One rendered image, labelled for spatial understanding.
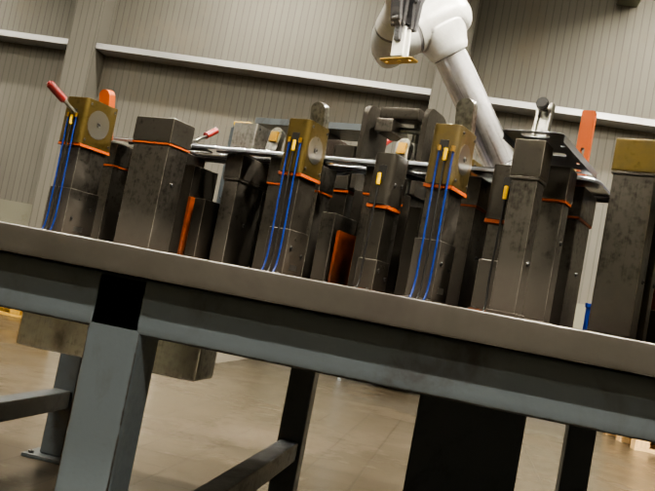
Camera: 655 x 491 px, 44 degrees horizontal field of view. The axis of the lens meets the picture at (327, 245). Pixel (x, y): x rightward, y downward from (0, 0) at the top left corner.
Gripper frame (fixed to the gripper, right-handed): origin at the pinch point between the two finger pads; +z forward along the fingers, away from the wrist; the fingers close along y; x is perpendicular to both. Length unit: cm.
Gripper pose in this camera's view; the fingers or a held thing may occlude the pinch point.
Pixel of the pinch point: (401, 43)
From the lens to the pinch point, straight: 193.1
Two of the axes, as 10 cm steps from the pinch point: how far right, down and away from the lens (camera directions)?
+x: 8.3, 0.7, -5.5
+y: -5.4, -1.4, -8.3
